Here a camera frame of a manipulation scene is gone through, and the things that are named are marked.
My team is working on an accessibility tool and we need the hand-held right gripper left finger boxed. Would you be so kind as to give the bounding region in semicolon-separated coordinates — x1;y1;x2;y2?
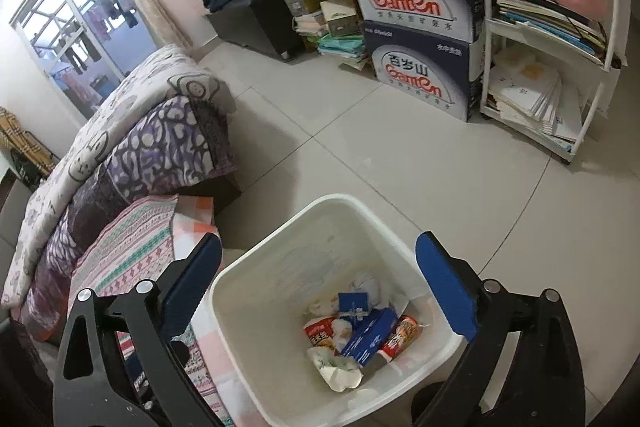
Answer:
52;232;223;427

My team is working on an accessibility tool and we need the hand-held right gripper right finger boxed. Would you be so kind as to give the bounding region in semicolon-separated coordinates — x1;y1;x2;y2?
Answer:
410;231;586;427

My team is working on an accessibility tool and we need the red snack packet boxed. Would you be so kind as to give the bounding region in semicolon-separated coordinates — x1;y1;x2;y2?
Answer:
377;314;420;360

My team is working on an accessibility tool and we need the white paper ball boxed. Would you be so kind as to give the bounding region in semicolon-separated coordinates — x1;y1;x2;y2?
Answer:
350;272;383;308

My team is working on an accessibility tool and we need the large blue cardboard box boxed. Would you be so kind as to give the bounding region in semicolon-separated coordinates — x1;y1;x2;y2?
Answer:
340;307;399;368

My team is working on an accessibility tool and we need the small blue box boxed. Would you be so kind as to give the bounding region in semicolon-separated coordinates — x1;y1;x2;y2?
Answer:
337;292;370;320

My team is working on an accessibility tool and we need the printed white tissue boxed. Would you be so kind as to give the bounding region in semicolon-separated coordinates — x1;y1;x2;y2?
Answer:
330;317;353;343

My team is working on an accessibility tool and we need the white plastic trash bin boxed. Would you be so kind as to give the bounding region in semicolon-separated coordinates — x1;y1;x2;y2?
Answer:
209;193;463;427

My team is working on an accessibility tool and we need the red and white cup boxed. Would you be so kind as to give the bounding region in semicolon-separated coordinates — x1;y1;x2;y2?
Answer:
303;316;336;353

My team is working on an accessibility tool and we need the pink checked cloth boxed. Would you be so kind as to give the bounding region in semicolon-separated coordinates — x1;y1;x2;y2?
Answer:
170;196;266;427

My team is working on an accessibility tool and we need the patterned striped tablecloth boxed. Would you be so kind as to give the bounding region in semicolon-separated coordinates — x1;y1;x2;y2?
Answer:
70;194;236;427

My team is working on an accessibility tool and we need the purple patterned blanket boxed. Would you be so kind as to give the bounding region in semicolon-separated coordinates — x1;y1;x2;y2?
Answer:
10;94;238;343

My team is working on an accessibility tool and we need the black bag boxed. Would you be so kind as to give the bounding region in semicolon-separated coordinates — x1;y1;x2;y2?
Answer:
7;147;48;192

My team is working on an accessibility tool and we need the stack of white booklets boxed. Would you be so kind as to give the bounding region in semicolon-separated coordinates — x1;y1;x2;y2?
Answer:
485;49;588;152

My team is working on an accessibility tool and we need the yellow plaid scarf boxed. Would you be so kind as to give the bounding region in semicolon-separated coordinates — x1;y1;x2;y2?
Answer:
0;107;58;180

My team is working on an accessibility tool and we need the glass balcony door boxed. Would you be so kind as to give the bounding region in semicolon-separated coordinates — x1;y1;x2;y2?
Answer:
12;0;166;118

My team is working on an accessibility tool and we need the stack of flat books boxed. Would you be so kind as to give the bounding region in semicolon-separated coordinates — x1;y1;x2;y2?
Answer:
292;9;373;72

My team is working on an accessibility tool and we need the dark storage bench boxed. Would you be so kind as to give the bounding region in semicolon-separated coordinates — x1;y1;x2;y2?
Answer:
207;0;301;60

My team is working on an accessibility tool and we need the row of hanging clothes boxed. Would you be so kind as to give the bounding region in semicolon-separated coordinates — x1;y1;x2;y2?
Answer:
37;0;141;108

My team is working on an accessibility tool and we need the beige storage box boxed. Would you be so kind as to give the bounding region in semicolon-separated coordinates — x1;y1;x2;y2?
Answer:
320;0;361;38

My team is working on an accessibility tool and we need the stack of thin books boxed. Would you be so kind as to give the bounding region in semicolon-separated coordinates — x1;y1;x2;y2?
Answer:
495;0;608;58

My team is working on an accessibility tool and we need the small grey storage box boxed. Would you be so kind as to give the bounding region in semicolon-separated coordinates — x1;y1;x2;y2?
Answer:
284;0;313;20

